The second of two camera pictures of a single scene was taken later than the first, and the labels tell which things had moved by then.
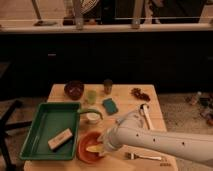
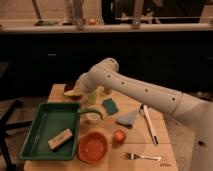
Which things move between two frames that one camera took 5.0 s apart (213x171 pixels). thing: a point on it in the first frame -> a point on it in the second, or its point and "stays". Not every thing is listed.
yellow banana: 100,148 -> 76,92
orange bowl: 89,139 stays
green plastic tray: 49,121 stays
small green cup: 92,95 stays
